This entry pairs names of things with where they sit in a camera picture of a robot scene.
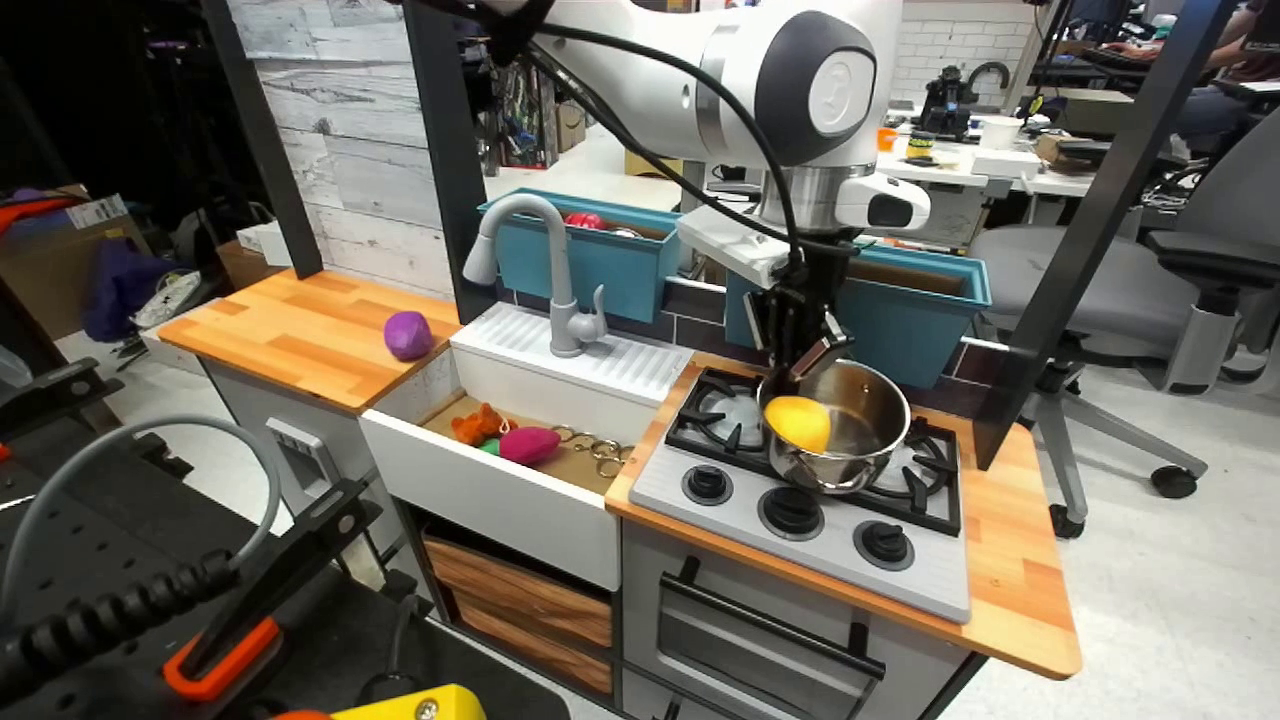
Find black corrugated tube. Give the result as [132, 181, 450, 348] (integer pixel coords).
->
[0, 549, 246, 697]

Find orange toy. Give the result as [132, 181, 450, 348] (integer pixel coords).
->
[450, 405, 508, 449]

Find steel cooking pot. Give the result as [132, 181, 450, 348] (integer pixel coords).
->
[761, 357, 916, 501]

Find black clamp with orange handle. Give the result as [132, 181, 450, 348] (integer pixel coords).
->
[157, 476, 394, 708]

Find grey wood backboard panel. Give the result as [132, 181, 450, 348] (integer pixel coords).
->
[196, 0, 464, 305]

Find yellow tool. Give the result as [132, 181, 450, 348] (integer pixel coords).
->
[334, 678, 491, 720]

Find pink toy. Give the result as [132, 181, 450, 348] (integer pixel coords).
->
[496, 419, 566, 468]

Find grey office chair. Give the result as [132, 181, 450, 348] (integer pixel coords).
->
[975, 103, 1280, 535]

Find wooden drawers under sink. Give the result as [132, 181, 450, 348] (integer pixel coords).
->
[419, 531, 622, 700]

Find grey toy oven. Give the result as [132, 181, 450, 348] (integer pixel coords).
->
[616, 520, 975, 720]

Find purple toy eggplant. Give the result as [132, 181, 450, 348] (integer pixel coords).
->
[379, 306, 439, 363]

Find long wooden counter top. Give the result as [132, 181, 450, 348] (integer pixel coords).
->
[157, 267, 464, 416]

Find black stove knob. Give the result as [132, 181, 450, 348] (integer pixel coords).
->
[757, 482, 826, 539]
[852, 516, 919, 570]
[679, 458, 735, 508]

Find yellow toy lemon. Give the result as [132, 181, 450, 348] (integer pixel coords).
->
[761, 393, 836, 450]

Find black oven door handle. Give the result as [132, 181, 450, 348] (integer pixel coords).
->
[657, 557, 887, 682]

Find black metal frame post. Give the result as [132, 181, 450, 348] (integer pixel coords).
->
[969, 0, 1244, 472]

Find wooden counter under stove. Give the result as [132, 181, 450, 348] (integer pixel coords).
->
[601, 348, 1089, 682]

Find grey curved hose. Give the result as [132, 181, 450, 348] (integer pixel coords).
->
[0, 413, 290, 633]

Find dark square bracket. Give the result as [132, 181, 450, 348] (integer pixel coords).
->
[954, 331, 1024, 419]
[661, 273, 731, 350]

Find grey toy faucet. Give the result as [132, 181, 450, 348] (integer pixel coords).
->
[461, 191, 616, 360]

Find white cluttered table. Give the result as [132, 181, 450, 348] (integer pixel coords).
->
[878, 91, 1111, 205]

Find white toy sink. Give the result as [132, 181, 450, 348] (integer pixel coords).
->
[355, 301, 697, 596]

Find grey toy stove top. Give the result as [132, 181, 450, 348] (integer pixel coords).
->
[628, 363, 975, 629]

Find grey cabinet with white latch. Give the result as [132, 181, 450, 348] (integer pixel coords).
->
[196, 357, 416, 564]

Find teal planter bin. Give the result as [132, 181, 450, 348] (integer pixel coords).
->
[477, 187, 689, 326]
[723, 237, 996, 393]

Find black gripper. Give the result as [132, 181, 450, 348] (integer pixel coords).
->
[761, 237, 855, 393]

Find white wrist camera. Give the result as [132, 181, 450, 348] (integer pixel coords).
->
[836, 172, 933, 232]

